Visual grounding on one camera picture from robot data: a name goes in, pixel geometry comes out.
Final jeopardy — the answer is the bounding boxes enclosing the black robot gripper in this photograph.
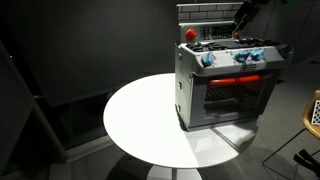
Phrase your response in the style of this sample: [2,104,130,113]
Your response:
[234,0,269,31]

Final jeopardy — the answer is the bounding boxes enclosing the grey toy stove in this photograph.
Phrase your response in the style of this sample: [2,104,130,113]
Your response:
[175,0,292,131]

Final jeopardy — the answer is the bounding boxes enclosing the blue far right knob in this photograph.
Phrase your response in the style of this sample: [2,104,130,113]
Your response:
[279,45,293,59]

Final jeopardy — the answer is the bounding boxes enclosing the blue far left knob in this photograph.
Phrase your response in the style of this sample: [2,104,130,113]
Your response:
[201,51,215,67]

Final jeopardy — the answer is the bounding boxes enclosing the blue knob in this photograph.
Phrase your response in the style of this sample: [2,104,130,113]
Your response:
[234,50,250,63]
[250,49,264,61]
[279,45,293,59]
[201,51,215,67]

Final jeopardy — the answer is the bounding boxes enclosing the white round table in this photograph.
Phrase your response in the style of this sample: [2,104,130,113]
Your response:
[103,73,258,180]

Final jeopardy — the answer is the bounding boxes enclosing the black object bottom right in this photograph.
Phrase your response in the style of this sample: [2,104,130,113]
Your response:
[293,149,320,178]

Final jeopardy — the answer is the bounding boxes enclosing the red round stove knob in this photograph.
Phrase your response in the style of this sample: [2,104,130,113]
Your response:
[185,29,197,41]

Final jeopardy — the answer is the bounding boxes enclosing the red oven door handle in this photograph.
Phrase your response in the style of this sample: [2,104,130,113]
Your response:
[208,74,272,86]

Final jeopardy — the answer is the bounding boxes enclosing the red lower right button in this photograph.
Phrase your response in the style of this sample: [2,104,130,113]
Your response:
[235,32,240,38]

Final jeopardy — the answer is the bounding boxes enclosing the checkerboard calibration card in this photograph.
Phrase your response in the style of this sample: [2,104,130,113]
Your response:
[311,100,320,126]

